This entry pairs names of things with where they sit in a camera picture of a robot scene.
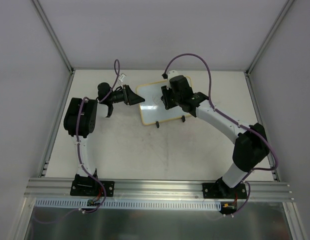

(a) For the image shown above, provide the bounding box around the yellow framed whiteboard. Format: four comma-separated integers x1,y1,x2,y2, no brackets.
136,80,190,127

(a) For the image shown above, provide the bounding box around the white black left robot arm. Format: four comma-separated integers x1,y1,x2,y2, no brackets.
63,82,145,195

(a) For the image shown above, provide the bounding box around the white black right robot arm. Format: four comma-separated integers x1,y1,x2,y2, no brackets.
161,73,270,199

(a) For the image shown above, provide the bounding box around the black right stand foot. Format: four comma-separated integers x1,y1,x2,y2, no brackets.
181,115,186,123

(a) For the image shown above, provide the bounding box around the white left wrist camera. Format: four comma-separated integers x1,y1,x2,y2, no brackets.
118,73,127,82

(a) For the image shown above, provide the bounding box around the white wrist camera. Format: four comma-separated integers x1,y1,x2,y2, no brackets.
118,73,127,82
167,70,180,81

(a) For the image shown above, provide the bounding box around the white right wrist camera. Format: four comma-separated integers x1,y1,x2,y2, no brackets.
167,70,180,81

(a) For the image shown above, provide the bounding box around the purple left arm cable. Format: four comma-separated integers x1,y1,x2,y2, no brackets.
32,59,121,224

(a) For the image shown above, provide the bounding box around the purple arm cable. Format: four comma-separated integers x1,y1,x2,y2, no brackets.
161,52,279,217
32,59,121,224

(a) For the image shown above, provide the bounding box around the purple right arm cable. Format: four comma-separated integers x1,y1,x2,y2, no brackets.
161,52,279,217

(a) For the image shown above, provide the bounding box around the grey left wall post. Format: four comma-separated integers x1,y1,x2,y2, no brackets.
30,0,74,74

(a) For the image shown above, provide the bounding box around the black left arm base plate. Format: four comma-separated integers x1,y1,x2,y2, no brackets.
70,174,115,197

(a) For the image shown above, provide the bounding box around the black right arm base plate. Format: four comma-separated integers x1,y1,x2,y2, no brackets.
201,182,248,200

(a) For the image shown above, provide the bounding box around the aluminium front rail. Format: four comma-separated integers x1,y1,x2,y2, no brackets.
23,177,296,203

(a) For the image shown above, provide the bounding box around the white slotted cable duct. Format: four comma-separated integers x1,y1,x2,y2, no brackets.
34,198,222,212

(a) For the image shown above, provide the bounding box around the grey corner wall post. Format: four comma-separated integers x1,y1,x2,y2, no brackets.
244,0,295,77

